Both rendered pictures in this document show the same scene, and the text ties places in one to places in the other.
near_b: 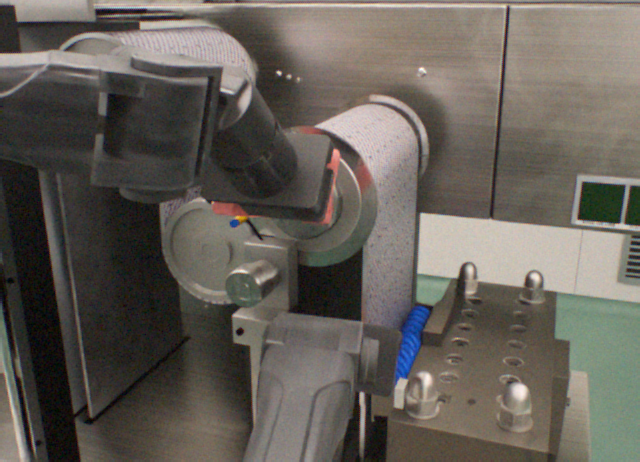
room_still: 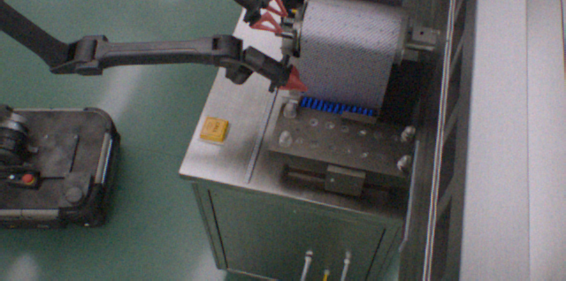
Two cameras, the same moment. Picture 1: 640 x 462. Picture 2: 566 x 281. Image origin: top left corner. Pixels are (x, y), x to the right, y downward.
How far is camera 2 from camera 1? 1.38 m
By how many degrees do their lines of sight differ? 71
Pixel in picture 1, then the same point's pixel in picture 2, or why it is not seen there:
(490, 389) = (307, 136)
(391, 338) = (278, 80)
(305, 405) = (187, 47)
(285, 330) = (218, 37)
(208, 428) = not seen: hidden behind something
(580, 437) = (344, 204)
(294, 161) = (249, 7)
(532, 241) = not seen: outside the picture
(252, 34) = not seen: outside the picture
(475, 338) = (351, 135)
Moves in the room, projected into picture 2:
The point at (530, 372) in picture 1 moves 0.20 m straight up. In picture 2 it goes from (323, 152) to (328, 109)
